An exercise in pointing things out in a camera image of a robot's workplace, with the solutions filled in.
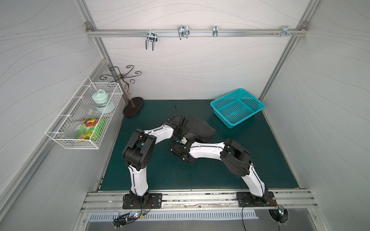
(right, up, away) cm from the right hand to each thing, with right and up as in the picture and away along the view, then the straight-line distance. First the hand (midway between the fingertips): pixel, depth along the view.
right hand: (197, 142), depth 91 cm
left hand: (-7, +4, +6) cm, 10 cm away
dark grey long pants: (+1, +7, +7) cm, 9 cm away
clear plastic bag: (-55, +19, -22) cm, 62 cm away
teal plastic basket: (+32, +24, +27) cm, 48 cm away
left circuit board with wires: (-36, -31, -25) cm, 54 cm away
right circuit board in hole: (+40, -32, -21) cm, 56 cm away
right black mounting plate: (+24, -26, -18) cm, 40 cm away
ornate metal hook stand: (-49, +26, +24) cm, 60 cm away
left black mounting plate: (-25, -27, -19) cm, 41 cm away
